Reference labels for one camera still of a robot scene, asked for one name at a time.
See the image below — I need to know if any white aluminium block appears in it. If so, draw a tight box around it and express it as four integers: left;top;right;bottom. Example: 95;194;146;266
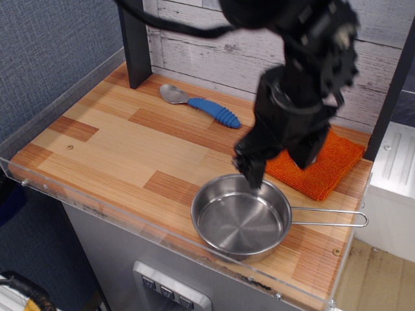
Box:
355;122;414;262

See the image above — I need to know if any dark right vertical post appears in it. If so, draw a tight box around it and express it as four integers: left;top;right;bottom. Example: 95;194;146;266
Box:
364;21;414;161

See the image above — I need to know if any silver pan with wire handle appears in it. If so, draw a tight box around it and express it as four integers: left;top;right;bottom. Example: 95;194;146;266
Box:
191;174;369;263

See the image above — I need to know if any silver panel with buttons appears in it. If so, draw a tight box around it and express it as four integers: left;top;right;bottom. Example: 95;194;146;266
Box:
132;260;212;310

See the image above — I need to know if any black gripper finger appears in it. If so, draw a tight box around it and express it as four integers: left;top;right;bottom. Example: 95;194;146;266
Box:
233;155;267;189
288;128;329;169

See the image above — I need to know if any spoon with blue handle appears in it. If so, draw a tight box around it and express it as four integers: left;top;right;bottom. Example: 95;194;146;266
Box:
159;84;241;129

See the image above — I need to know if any yellow and black object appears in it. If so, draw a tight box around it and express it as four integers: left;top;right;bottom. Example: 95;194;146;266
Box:
1;275;58;310

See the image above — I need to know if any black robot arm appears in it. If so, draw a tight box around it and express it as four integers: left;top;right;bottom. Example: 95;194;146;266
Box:
220;1;359;189

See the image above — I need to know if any dark vertical post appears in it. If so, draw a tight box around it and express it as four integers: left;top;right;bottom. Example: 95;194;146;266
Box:
364;21;414;161
116;1;152;89

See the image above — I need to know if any clear acrylic guard rail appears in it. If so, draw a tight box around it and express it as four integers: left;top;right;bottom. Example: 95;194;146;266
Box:
1;50;372;310

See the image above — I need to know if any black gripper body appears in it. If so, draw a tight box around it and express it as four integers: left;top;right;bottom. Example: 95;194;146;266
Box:
235;66;337;160

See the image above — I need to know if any dark left vertical post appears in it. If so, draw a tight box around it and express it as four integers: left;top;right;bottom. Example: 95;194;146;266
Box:
116;1;152;89

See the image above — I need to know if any black braided cable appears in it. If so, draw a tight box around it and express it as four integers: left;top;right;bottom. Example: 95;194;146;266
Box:
113;0;234;40

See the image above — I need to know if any orange knitted rag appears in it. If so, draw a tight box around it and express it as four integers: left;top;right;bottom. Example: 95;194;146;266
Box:
265;130;365;201

